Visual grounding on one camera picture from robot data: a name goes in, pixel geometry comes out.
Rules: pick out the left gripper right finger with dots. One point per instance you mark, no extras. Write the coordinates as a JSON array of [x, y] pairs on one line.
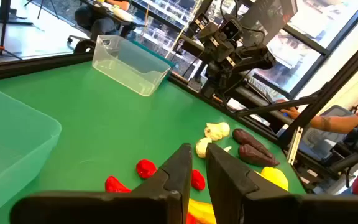
[[238, 199]]

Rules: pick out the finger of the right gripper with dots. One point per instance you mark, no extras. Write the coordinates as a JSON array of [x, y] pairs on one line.
[[222, 68], [199, 25]]

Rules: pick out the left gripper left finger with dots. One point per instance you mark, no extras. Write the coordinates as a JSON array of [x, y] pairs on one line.
[[154, 202]]

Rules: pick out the small red pepper green stem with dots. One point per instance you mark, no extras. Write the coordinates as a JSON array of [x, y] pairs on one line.
[[145, 168]]

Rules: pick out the long red pepper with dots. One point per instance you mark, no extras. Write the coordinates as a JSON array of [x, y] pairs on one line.
[[190, 219]]

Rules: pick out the yellow lemon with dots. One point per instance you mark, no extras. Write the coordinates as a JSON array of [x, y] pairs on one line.
[[275, 177]]

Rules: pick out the purple sweet potato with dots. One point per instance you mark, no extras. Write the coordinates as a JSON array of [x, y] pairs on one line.
[[255, 155], [249, 139]]

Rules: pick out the white garlic bulb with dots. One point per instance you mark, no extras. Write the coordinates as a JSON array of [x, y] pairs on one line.
[[217, 131], [202, 147]]

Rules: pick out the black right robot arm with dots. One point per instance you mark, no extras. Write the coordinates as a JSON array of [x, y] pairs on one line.
[[256, 59]]

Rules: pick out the person's forearm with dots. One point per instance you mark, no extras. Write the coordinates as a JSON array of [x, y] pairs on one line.
[[334, 123]]

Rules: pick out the person's hand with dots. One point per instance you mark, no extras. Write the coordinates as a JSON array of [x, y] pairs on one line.
[[289, 112]]

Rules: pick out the clear plastic bin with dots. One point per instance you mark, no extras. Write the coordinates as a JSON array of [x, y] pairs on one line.
[[126, 71]]

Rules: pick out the green table mat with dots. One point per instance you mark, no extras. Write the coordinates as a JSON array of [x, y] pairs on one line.
[[104, 124]]

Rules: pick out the black office chair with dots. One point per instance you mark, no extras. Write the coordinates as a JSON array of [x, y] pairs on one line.
[[81, 45]]

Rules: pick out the teal translucent plastic bin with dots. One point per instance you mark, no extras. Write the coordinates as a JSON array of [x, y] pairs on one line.
[[11, 140]]

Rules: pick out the black tripod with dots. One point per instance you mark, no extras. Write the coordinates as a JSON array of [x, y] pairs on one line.
[[2, 25]]

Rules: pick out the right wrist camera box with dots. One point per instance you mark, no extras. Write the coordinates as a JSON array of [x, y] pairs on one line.
[[230, 29]]

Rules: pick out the silver frame bracket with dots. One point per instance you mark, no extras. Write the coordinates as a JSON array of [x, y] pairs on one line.
[[294, 144]]

